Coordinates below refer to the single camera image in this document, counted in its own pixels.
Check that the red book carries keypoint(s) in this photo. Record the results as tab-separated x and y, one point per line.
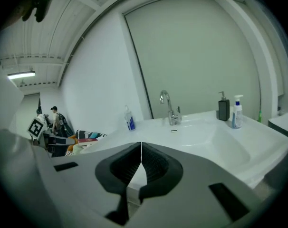
88	141

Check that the white pump bottle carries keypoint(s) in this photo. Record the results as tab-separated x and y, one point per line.
237	115

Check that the white plastic tub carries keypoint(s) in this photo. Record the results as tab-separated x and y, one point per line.
284	122

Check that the black soap dispenser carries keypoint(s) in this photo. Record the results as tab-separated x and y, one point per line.
224	109

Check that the ceiling tube light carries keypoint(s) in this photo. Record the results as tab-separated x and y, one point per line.
21	75

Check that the green plastic object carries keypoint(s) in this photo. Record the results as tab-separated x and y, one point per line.
260	116

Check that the teal cushion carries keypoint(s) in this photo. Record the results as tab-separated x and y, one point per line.
96	135

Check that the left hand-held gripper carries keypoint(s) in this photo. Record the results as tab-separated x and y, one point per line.
35	128

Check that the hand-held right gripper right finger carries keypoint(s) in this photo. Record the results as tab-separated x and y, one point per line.
194	182

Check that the chrome faucet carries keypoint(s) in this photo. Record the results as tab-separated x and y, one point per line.
171	113

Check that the clear pump bottle blue label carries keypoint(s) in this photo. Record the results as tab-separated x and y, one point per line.
130	120

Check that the white towel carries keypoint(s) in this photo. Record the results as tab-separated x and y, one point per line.
81	149

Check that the black white striped blanket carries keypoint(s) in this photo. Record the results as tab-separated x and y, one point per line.
83	134

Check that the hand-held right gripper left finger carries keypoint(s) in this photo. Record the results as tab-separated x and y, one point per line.
82	182

